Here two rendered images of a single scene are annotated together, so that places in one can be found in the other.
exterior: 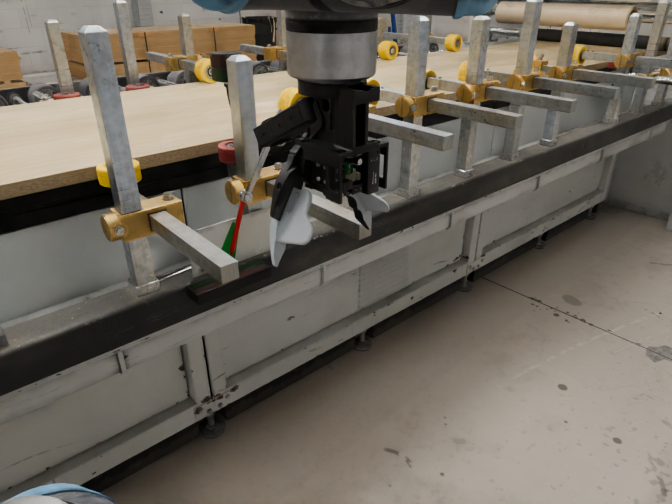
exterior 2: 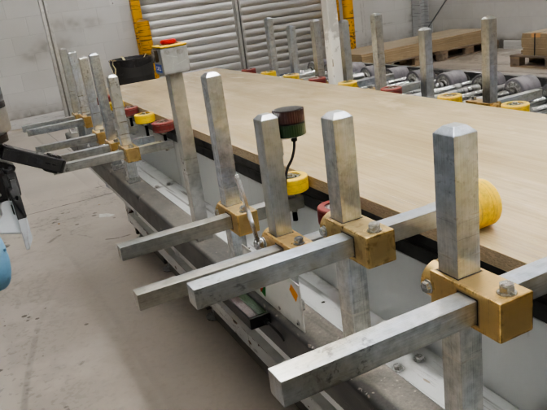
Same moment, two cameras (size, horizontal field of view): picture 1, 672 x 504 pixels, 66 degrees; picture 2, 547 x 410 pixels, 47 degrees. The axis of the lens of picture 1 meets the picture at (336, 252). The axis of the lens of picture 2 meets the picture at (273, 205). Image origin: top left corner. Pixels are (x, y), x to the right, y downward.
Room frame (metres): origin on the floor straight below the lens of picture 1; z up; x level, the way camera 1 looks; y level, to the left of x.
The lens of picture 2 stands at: (1.33, -0.91, 1.32)
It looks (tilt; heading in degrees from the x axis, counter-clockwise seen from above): 19 degrees down; 107
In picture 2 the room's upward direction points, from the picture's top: 8 degrees counter-clockwise
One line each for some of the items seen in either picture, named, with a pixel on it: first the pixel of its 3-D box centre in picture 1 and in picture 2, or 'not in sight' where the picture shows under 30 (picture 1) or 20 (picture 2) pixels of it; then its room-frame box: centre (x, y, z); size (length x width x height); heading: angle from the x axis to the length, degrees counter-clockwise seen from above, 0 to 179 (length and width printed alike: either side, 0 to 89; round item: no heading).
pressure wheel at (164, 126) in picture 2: not in sight; (164, 135); (0.32, 1.18, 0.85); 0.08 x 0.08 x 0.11
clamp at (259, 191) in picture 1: (257, 184); (288, 246); (1.03, 0.16, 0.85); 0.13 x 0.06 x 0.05; 131
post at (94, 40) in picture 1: (122, 177); (226, 178); (0.85, 0.37, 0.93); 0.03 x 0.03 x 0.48; 41
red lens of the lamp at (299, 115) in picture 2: (226, 59); (288, 115); (1.05, 0.21, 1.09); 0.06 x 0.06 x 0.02
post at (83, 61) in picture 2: not in sight; (94, 111); (-0.14, 1.50, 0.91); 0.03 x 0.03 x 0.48; 41
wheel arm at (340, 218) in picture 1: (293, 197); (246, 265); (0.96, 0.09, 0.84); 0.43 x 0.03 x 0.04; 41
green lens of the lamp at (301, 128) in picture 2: (227, 73); (290, 128); (1.05, 0.21, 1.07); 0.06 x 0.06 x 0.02
